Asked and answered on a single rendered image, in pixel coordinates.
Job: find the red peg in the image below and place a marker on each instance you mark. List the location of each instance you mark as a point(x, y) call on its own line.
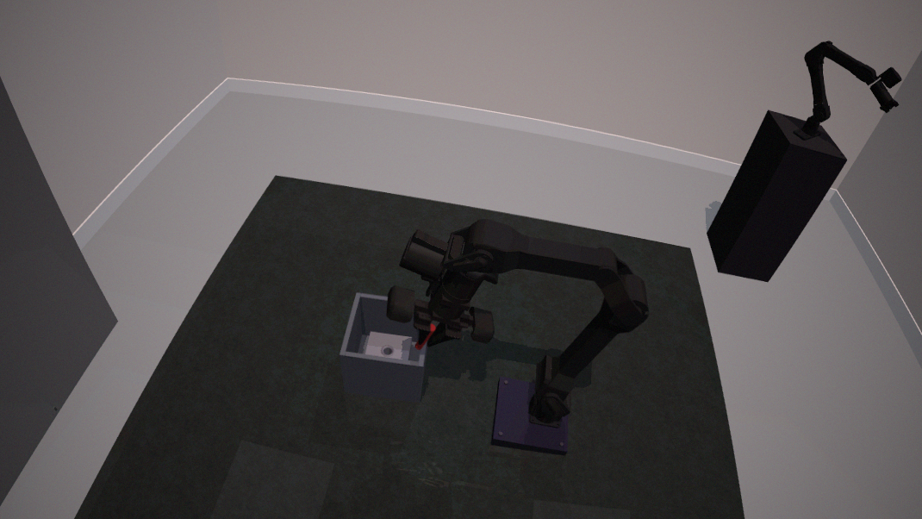
point(419, 347)

